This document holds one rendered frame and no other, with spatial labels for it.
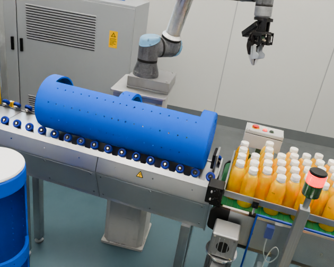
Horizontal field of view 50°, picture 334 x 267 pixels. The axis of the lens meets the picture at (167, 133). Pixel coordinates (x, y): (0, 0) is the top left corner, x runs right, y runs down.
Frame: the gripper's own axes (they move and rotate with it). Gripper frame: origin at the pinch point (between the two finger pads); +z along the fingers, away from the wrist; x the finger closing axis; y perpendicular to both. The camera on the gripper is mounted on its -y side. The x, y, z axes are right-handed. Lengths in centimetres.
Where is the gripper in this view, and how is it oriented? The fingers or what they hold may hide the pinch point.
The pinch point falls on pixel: (252, 62)
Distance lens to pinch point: 174.6
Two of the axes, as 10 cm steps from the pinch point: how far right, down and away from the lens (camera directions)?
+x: 8.9, -1.0, 4.4
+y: 4.4, 3.4, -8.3
